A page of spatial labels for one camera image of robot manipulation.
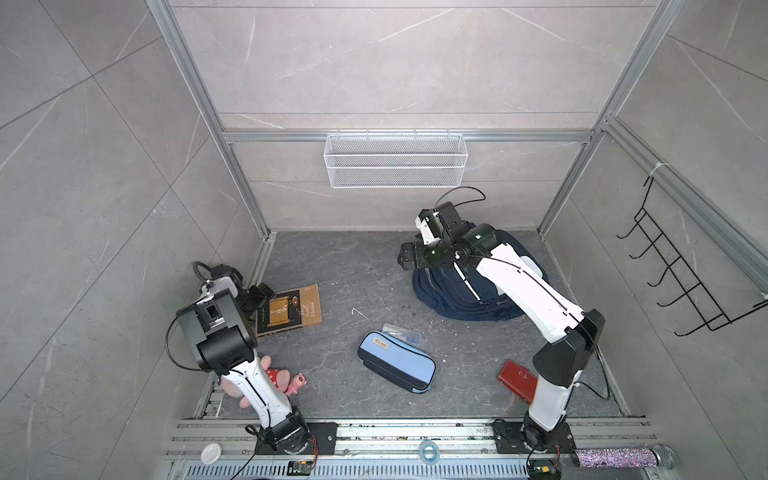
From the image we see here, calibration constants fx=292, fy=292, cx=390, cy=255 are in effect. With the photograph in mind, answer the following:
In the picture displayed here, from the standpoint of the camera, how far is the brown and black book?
945mm

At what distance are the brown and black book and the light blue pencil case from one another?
21 centimetres

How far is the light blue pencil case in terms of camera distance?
2.65ft
